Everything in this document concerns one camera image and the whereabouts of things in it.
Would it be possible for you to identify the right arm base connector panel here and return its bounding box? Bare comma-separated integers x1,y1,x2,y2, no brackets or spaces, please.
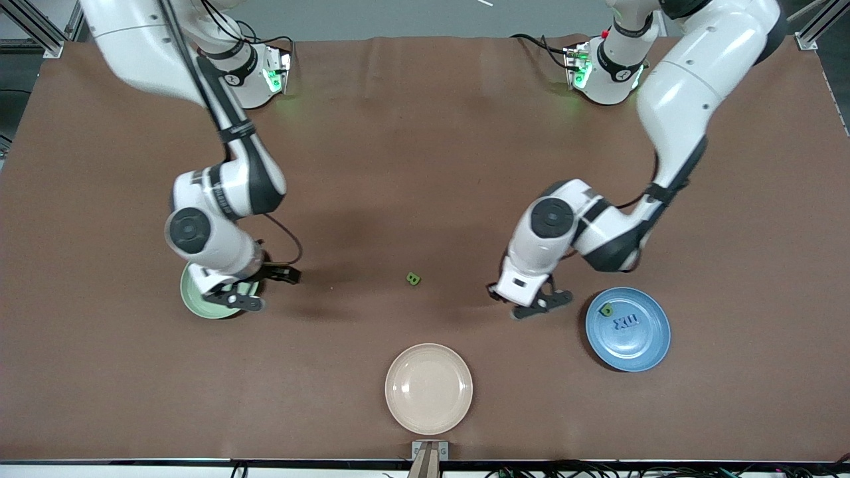
263,45,293,95

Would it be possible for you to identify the black cable bundle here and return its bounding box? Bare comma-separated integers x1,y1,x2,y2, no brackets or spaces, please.
485,458,850,478

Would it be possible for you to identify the black right arm base cable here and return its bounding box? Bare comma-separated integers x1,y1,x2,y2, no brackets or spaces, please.
226,19,296,57

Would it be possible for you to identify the blue plate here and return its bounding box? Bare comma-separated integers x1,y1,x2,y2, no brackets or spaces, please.
585,287,671,372

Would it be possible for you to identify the aluminium frame profile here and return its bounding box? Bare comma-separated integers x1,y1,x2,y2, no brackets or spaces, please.
796,0,850,51
0,0,90,59

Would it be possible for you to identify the black arm base cable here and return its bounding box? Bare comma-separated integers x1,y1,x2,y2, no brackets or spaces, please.
226,19,296,57
510,33,578,70

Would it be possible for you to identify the green plate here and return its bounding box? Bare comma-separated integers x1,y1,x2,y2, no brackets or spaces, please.
180,262,263,320

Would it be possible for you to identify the beige plate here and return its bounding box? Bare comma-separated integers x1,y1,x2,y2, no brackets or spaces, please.
384,343,474,436

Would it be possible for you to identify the black left arm base cable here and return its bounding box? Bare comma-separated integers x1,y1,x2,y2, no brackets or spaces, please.
510,33,578,70

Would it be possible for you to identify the left arm base connector panel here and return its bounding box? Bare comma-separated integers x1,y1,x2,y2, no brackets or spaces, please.
564,43,592,90

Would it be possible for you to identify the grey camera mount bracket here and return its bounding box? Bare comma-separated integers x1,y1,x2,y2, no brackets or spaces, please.
408,440,450,478

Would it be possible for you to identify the brown table cover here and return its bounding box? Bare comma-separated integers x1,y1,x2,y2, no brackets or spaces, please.
0,35,850,462

